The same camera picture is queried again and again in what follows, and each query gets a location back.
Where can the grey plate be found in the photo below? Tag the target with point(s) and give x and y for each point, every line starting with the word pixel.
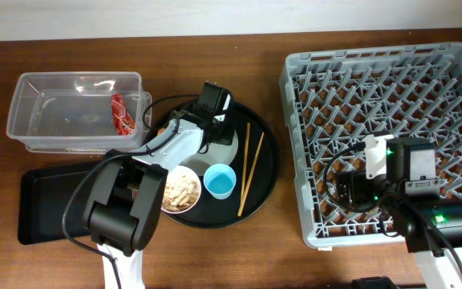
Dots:
pixel 216 154

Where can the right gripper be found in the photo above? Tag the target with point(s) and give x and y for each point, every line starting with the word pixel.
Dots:
pixel 356 181

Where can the light blue cup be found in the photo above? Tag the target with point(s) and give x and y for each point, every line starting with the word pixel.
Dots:
pixel 220 180

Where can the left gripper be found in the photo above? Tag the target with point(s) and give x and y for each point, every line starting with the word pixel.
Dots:
pixel 228 134

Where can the grey dishwasher rack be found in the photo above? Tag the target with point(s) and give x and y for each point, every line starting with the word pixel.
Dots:
pixel 332 99

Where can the wooden chopstick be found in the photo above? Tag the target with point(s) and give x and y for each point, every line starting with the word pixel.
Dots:
pixel 245 160
pixel 250 177

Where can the clear plastic bin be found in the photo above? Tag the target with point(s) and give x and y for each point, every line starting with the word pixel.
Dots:
pixel 70 112

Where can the orange carrot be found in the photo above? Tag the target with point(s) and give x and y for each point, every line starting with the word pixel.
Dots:
pixel 160 131

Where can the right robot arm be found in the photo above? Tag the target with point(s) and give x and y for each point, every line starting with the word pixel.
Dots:
pixel 400 181

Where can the round black tray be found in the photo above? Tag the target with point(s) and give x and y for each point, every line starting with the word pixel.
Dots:
pixel 211 213

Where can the white bowl with food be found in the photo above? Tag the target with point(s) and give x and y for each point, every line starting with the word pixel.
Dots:
pixel 182 191

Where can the black rectangular tray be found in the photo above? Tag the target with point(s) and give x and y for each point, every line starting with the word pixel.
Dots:
pixel 44 194

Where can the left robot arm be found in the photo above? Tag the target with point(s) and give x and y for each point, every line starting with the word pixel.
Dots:
pixel 123 208

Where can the red snack wrapper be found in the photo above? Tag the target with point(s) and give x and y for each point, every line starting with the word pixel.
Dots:
pixel 122 120

